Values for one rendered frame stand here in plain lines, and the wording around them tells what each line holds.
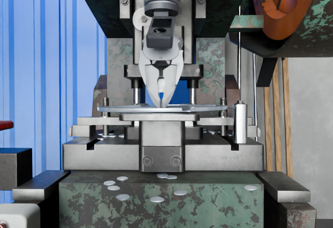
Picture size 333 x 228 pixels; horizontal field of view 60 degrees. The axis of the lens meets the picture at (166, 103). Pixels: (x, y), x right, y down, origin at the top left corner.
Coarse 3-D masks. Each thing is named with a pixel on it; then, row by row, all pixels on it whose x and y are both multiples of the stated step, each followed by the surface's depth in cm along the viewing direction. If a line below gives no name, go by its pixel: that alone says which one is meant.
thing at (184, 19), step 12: (180, 0) 70; (192, 0) 70; (180, 12) 70; (192, 12) 70; (144, 24) 69; (180, 24) 70; (192, 24) 70; (180, 36) 67; (192, 36) 70; (180, 48) 67; (192, 48) 70; (192, 60) 70
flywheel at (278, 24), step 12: (264, 0) 100; (276, 0) 95; (288, 0) 85; (300, 0) 69; (264, 12) 97; (276, 12) 92; (288, 12) 85; (300, 12) 69; (264, 24) 97; (276, 24) 86; (288, 24) 76; (276, 36) 86; (288, 36) 76
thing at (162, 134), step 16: (192, 112) 55; (144, 128) 61; (160, 128) 61; (176, 128) 61; (144, 144) 61; (160, 144) 61; (176, 144) 61; (144, 160) 60; (160, 160) 61; (176, 160) 60
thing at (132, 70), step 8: (128, 64) 71; (136, 64) 71; (184, 64) 71; (192, 64) 71; (200, 64) 71; (128, 72) 71; (136, 72) 71; (160, 72) 71; (184, 72) 71; (192, 72) 71; (200, 72) 71; (136, 80) 83; (192, 80) 83; (136, 88) 84
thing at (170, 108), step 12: (108, 108) 56; (120, 108) 72; (132, 108) 71; (144, 108) 61; (156, 108) 52; (168, 108) 52; (180, 108) 52; (192, 108) 66; (204, 108) 54; (216, 108) 56
